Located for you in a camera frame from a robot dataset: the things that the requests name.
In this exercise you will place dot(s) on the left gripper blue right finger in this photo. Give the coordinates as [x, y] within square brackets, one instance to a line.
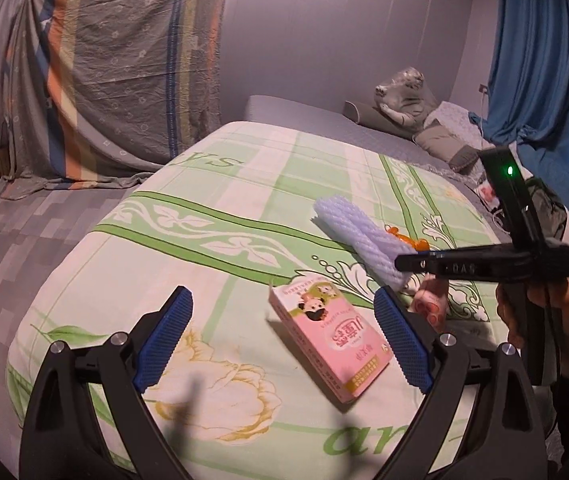
[504, 437]

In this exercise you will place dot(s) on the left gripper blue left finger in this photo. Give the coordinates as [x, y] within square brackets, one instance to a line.
[61, 437]

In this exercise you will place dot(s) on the white foam fruit net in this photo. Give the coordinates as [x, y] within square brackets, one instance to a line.
[375, 247]

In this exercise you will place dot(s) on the pink cartoon box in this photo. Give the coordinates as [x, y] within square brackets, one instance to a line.
[345, 349]

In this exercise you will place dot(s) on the person right hand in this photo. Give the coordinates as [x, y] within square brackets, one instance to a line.
[537, 317]

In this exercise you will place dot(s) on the black backpack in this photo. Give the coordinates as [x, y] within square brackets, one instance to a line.
[550, 210]

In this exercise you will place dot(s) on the baby picture pack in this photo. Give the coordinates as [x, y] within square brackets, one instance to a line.
[488, 197]

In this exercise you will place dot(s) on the pink crumpled wrapper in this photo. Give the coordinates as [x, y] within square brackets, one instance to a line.
[431, 301]

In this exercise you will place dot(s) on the grey brown cushion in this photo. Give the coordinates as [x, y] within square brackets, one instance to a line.
[440, 143]

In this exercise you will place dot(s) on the white lace pillow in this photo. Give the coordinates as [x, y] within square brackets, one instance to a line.
[456, 120]

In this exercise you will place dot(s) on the blue curtain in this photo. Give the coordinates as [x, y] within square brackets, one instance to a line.
[529, 88]

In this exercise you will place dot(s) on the plush tiger in plastic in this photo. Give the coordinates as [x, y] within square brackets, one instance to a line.
[405, 98]

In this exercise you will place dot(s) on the grey wedge pillow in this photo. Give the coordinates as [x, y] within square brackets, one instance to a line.
[368, 116]

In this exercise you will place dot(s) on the striped grey hanging sheet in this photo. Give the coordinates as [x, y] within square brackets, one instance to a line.
[105, 92]

